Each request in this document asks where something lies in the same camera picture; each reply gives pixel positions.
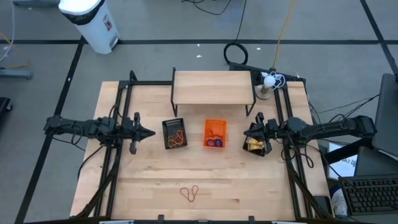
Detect black desk leg bar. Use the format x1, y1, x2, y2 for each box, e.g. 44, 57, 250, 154
325, 133, 374, 165

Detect black metal rig frame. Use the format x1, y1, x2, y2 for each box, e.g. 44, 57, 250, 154
73, 70, 335, 224

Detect grey laptop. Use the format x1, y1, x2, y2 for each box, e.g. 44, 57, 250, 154
371, 73, 398, 161

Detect white cable bundle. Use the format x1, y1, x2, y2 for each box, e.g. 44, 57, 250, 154
269, 70, 286, 91

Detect yellow floor cable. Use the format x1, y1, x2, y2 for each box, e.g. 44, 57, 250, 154
0, 30, 32, 70

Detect black slotted plastic basket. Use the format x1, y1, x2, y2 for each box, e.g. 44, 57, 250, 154
242, 123, 273, 157
162, 117, 188, 150

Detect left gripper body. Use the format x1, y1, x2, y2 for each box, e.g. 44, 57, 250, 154
124, 112, 141, 155

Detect black looped hanging cable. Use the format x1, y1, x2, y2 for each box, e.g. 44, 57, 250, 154
223, 0, 249, 66

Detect orange slotted plastic basket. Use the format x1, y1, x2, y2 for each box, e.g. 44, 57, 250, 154
203, 118, 228, 149

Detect white paper sheet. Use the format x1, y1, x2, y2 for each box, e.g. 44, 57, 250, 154
326, 141, 358, 182

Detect black phone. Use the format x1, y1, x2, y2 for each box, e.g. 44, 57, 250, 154
312, 195, 334, 220

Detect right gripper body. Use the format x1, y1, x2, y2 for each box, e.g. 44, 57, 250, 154
255, 111, 289, 156

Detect white floor cable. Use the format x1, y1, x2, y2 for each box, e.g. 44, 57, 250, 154
0, 0, 16, 63

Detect white trash can, black liner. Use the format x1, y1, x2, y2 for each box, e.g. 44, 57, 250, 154
58, 0, 121, 55

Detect black keyboard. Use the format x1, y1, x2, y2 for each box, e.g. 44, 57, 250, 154
338, 174, 398, 217

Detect black floor cable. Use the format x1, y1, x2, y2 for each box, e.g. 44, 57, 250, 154
183, 0, 233, 16

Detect white and blue object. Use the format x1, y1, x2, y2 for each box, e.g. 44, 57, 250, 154
329, 185, 348, 219

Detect white-topped metal stand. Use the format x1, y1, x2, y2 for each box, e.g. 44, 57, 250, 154
255, 74, 277, 101

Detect yellow hanging cable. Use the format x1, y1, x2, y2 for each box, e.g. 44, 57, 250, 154
272, 0, 296, 70

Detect grey floor cable cover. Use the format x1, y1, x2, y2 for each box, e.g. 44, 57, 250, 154
0, 68, 34, 80
12, 0, 62, 7

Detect black chair base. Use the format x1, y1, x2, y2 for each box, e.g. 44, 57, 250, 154
0, 96, 13, 124

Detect wooden shelf riser, black legs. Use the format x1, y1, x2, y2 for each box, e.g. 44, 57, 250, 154
170, 67, 257, 118

